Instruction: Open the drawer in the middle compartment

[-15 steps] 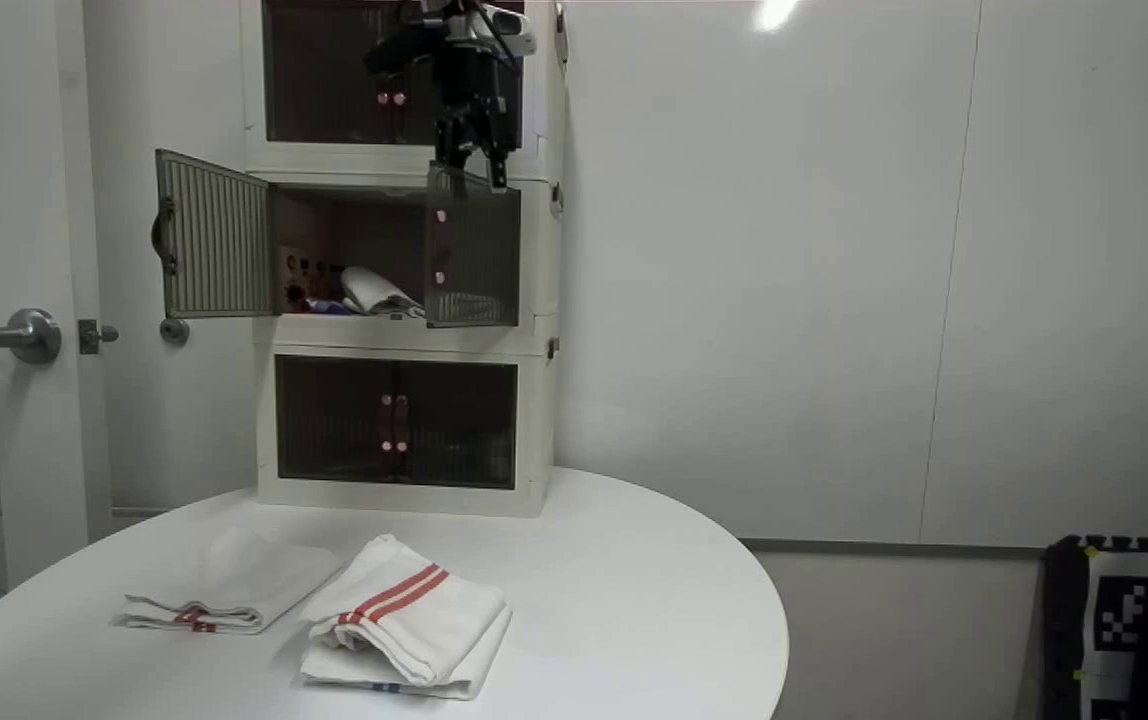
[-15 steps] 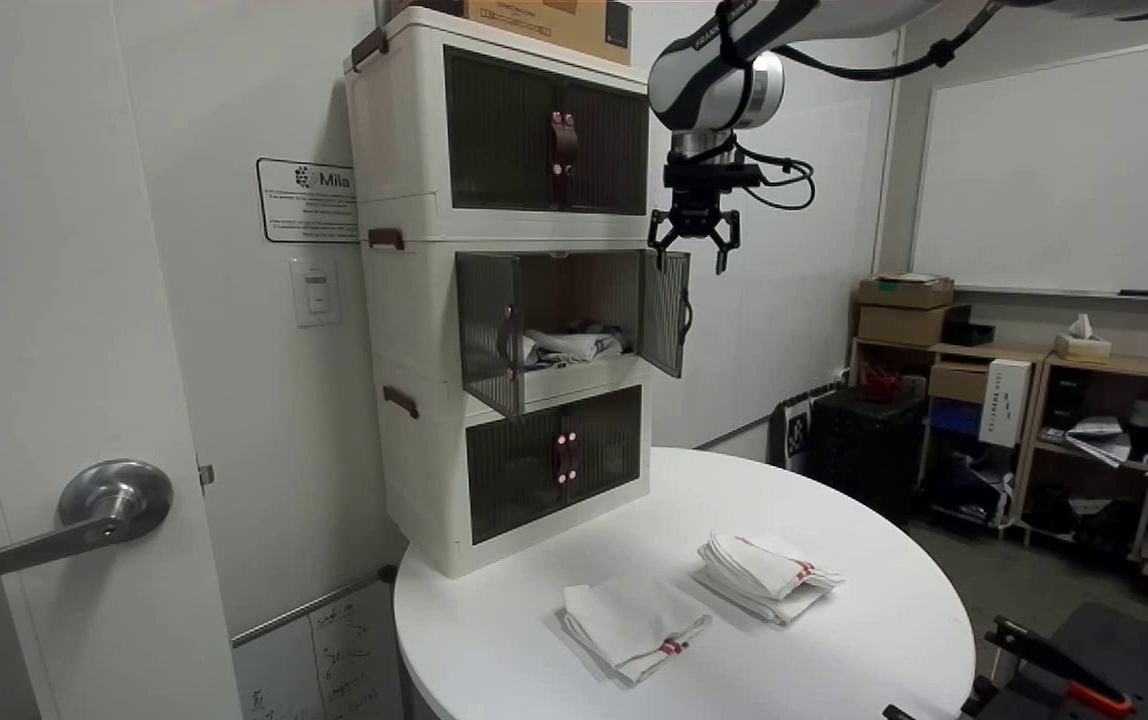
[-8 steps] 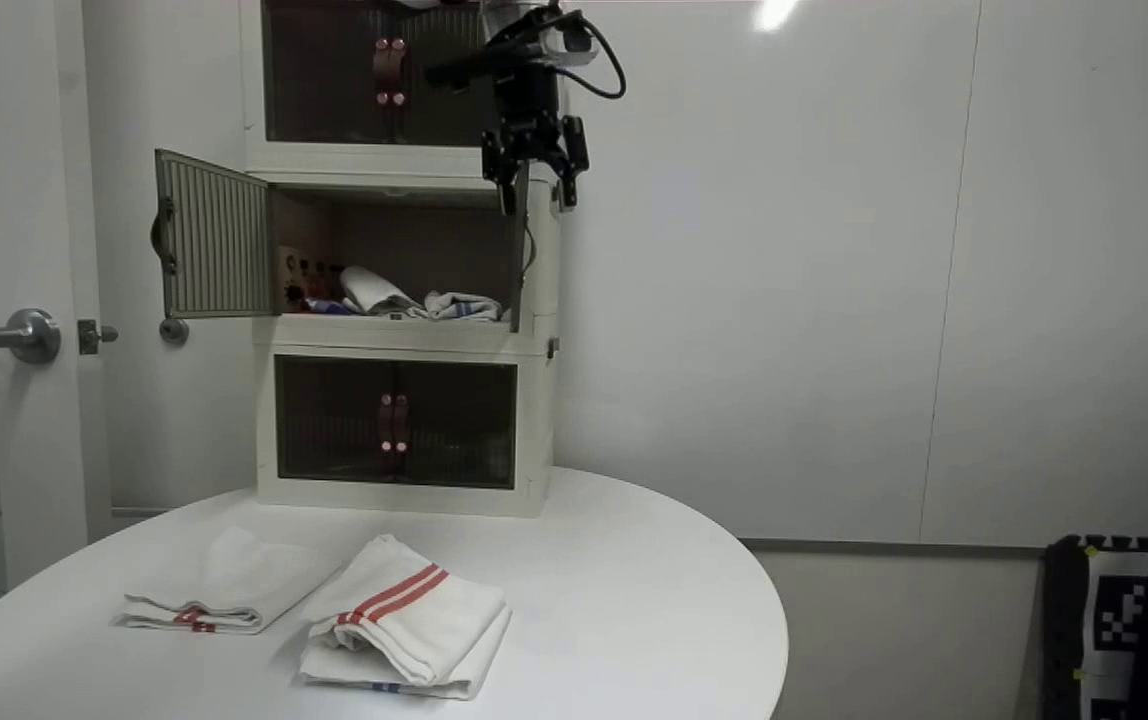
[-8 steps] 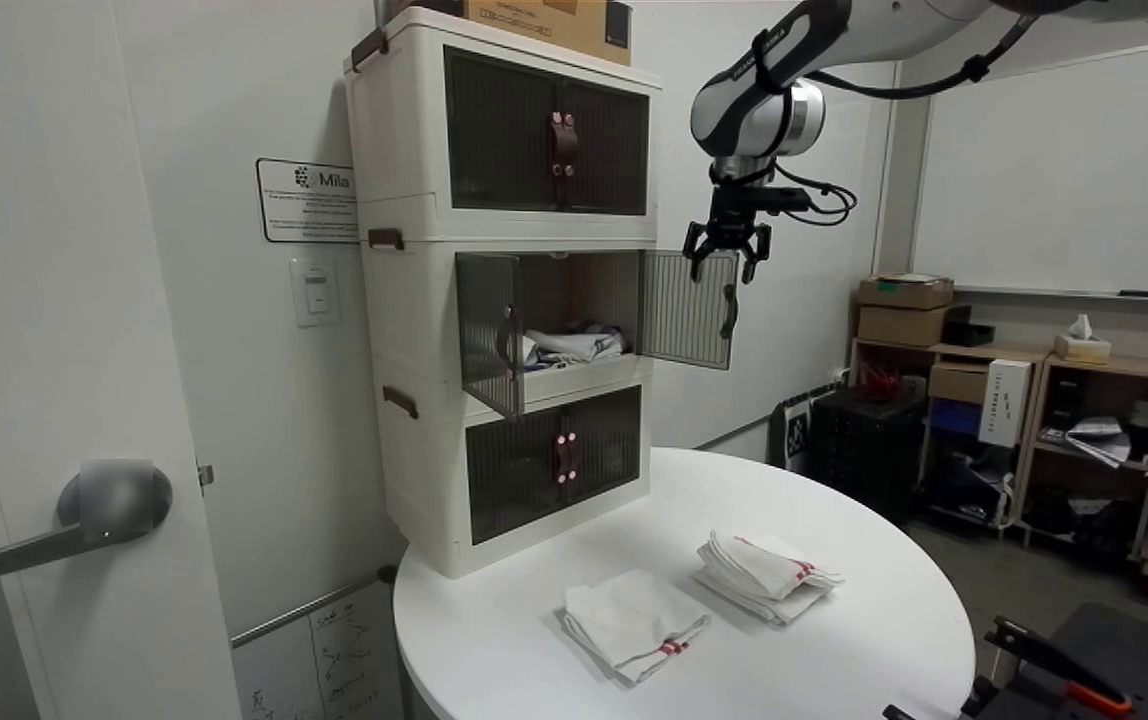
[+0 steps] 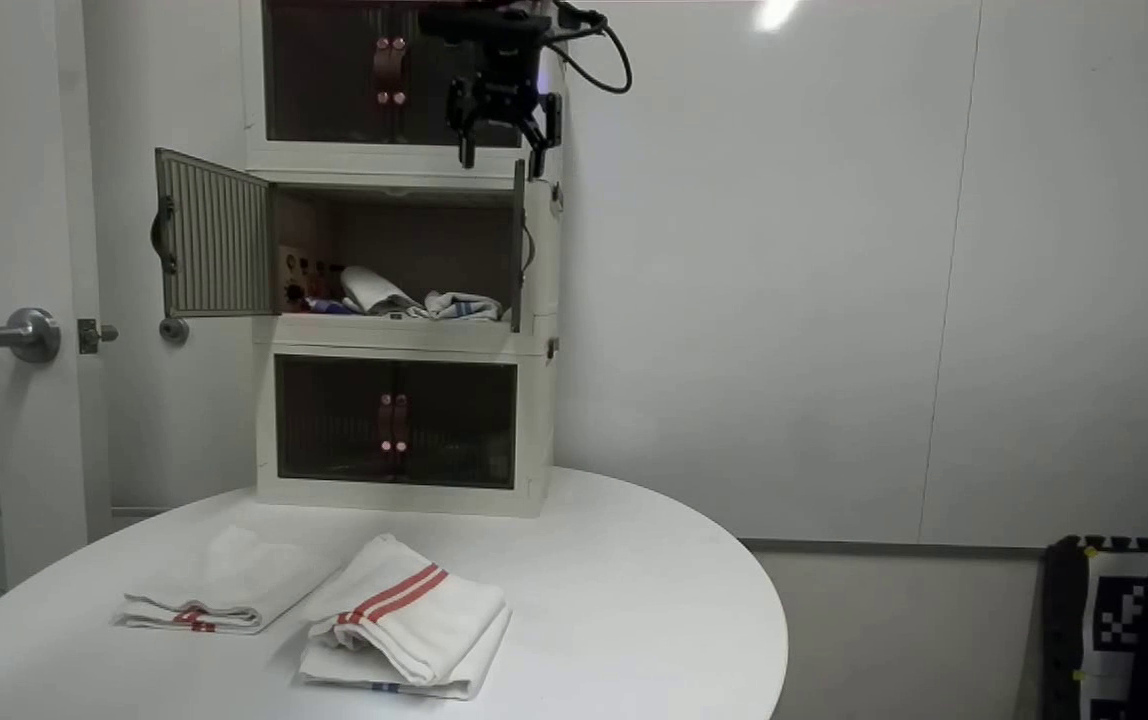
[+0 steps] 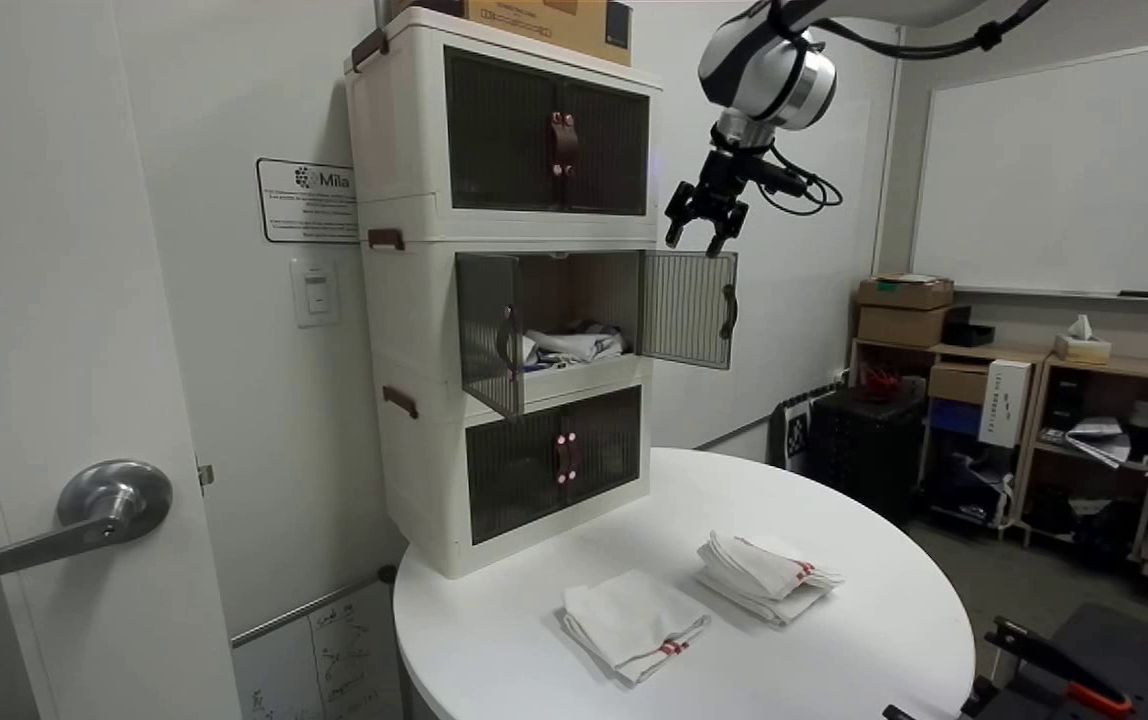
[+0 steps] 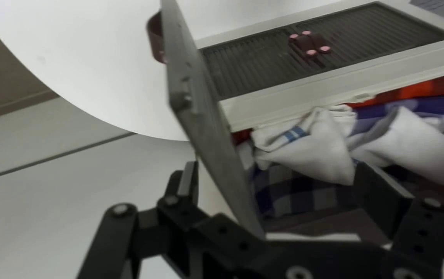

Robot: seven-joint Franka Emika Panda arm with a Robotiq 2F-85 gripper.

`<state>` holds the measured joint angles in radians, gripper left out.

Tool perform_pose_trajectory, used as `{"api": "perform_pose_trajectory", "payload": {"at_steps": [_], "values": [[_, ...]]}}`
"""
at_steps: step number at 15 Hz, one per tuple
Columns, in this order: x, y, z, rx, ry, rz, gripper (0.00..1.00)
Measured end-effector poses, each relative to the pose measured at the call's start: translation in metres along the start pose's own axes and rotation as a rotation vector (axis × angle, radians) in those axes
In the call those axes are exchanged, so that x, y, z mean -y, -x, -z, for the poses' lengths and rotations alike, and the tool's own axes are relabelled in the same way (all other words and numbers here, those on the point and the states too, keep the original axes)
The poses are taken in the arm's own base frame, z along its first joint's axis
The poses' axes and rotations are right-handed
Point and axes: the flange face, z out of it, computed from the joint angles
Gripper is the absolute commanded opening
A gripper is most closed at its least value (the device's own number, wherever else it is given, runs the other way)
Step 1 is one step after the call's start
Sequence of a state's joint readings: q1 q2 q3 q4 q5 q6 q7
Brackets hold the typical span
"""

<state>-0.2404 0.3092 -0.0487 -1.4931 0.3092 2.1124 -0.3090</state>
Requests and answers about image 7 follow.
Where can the white cloth blue stripe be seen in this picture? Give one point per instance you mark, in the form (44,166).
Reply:
(320,149)

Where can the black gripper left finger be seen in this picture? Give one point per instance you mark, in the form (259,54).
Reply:
(129,237)

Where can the plain white cloth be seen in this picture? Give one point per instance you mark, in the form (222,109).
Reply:
(417,144)

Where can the white stacked storage cabinet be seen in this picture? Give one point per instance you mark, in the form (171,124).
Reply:
(335,85)

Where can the blue checkered cloth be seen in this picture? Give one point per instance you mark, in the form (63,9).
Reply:
(293,194)

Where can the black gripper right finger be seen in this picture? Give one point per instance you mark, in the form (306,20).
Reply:
(428,233)

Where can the red plaid cloth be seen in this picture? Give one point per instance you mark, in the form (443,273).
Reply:
(428,87)

